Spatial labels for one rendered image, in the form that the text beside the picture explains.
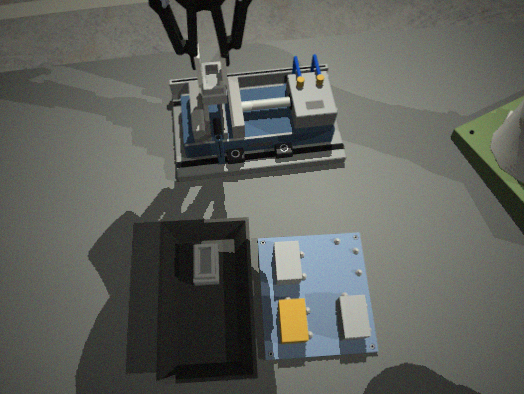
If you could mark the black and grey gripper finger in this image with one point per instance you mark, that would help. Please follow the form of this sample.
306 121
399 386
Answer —
180 45
226 43

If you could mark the yellow rectangular block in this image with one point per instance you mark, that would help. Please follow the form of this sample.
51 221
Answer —
292 321

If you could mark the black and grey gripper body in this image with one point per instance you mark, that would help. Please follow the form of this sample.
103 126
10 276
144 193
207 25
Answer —
200 4

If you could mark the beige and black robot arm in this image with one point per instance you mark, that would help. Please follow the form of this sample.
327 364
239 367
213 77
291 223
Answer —
507 143

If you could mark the grey narrow flat bar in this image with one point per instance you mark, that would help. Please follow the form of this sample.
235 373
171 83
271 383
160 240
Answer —
207 123

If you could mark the grey metal parallel bar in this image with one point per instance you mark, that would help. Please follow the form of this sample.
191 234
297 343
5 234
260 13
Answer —
224 123

